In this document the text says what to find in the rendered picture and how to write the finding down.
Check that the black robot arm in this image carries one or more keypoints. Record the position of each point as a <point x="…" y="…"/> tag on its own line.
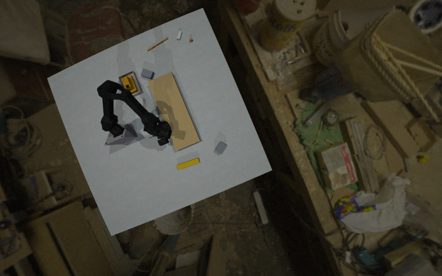
<point x="107" y="91"/>

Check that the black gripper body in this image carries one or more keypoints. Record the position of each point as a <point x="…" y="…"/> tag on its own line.
<point x="162" y="141"/>

